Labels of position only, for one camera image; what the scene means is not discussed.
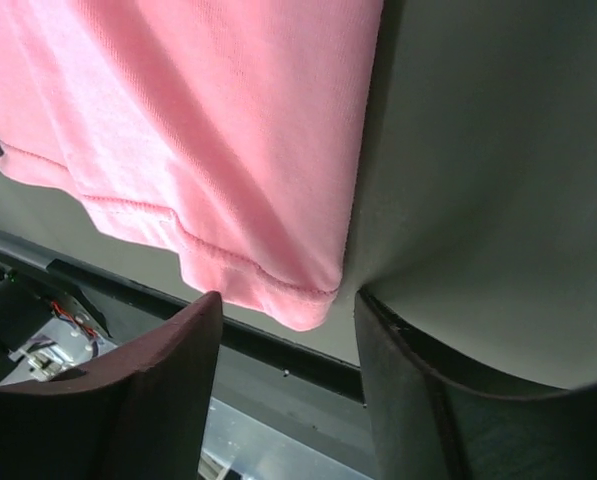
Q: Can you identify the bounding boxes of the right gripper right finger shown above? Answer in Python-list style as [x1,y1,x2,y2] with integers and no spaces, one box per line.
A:
[354,290,597,479]

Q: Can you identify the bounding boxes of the pink t shirt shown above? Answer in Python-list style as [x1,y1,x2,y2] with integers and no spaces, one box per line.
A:
[0,1,383,331]

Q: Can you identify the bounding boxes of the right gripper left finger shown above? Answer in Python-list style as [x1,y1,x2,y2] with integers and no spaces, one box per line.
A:
[0,292,223,479]

